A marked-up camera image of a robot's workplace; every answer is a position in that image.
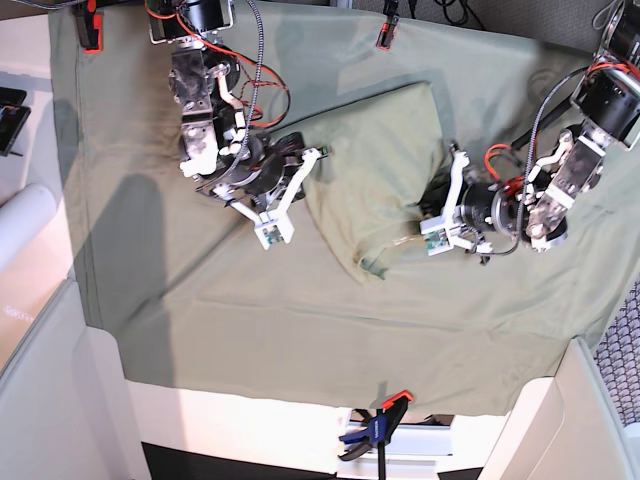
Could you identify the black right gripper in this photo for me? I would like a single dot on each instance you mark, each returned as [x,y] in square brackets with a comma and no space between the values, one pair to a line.
[270,168]

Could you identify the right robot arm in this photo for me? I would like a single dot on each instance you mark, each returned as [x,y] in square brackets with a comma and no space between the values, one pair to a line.
[225,143]

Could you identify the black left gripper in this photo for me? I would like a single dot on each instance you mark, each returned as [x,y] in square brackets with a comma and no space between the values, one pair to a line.
[483,206]

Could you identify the red clamp top left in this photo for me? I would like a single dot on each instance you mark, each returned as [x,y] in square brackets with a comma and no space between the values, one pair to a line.
[88,24]

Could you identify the green table cloth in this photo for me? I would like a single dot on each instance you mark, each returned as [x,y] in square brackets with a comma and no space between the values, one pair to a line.
[194,301]

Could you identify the red clamp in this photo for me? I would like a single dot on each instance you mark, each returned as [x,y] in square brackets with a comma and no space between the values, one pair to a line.
[387,31]
[88,24]

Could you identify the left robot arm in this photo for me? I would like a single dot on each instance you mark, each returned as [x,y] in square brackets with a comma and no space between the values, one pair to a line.
[525,189]

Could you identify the white paper roll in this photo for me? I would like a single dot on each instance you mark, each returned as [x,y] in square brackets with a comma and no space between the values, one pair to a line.
[25,217]

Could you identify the light green T-shirt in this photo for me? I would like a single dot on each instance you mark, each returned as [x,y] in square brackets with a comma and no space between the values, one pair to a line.
[363,197]

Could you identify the black phone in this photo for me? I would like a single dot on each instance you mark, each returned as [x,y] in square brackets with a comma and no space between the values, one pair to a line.
[14,114]

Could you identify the red clamp top middle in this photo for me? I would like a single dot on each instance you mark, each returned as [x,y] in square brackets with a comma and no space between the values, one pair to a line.
[387,31]

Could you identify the black mesh chair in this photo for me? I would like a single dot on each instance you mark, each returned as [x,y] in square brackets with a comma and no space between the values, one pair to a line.
[617,358]

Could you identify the blue bar clamp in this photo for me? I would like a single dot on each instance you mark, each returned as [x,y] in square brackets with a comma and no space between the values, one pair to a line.
[376,430]

